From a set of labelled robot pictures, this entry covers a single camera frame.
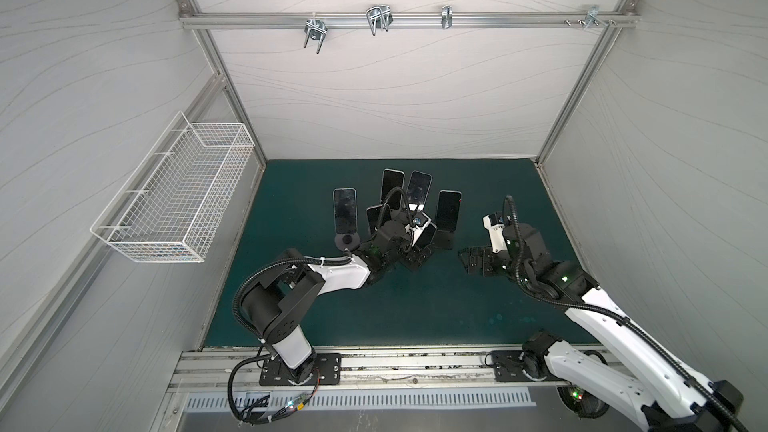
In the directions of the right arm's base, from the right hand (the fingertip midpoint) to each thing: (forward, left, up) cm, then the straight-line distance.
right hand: (479, 243), depth 76 cm
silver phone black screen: (0, +14, +1) cm, 14 cm away
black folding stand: (+13, +7, -21) cm, 25 cm away
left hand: (+8, +13, -7) cm, 17 cm away
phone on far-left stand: (+13, +38, -6) cm, 41 cm away
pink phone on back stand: (+24, +15, -7) cm, 29 cm away
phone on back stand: (+24, +24, -3) cm, 35 cm away
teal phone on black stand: (+16, +6, -5) cm, 18 cm away
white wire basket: (-1, +74, +14) cm, 75 cm away
